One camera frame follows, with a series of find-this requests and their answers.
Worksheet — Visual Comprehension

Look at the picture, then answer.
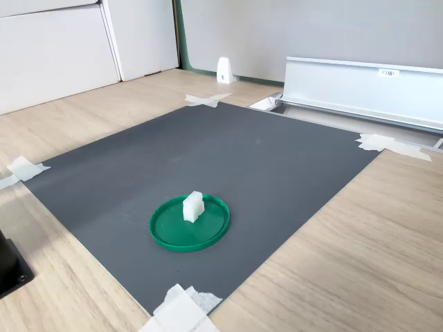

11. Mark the small white plastic terminal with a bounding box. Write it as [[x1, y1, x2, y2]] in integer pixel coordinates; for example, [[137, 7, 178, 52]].
[[182, 190, 205, 223]]

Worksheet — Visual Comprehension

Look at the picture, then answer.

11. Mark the round green plastic lid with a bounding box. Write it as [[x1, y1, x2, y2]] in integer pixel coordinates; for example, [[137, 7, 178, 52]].
[[148, 193, 231, 252]]

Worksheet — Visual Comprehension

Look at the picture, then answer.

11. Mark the dark grey table mat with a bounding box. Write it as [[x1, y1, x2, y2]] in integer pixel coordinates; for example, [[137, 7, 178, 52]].
[[22, 101, 381, 316]]

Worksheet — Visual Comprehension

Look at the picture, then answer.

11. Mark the white masking tape piece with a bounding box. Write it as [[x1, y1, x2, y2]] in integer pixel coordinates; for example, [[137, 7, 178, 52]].
[[355, 133, 433, 163], [0, 155, 52, 190], [184, 92, 233, 109], [138, 283, 224, 332]]

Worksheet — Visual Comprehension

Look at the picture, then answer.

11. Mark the small white table bracket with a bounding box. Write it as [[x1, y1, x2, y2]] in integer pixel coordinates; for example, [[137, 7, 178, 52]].
[[216, 57, 236, 84]]

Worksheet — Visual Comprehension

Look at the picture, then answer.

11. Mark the silver cable duct with sockets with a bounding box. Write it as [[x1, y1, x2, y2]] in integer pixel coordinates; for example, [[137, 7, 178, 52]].
[[248, 56, 443, 153]]

